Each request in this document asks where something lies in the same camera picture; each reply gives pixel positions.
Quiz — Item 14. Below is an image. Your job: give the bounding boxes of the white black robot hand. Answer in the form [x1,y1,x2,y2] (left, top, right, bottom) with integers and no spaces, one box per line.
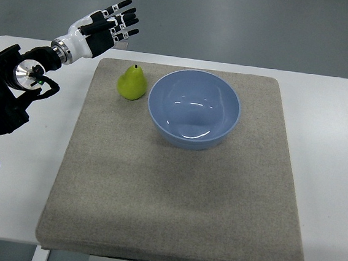
[51,0,139,65]

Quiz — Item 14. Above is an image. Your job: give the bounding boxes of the green pear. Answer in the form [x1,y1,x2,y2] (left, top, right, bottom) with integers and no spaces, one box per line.
[117,64,148,101]

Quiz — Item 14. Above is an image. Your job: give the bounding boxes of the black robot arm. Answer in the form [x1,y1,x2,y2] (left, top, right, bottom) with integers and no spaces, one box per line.
[0,44,62,135]

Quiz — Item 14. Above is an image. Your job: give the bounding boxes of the blue bowl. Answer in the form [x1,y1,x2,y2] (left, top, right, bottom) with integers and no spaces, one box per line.
[147,69,242,150]

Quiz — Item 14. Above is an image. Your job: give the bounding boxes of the silver floor plate lower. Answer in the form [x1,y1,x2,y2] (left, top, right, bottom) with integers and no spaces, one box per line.
[113,37,129,50]

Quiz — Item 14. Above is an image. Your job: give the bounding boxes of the beige fabric mat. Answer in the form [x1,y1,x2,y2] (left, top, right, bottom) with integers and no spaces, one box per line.
[35,58,304,261]

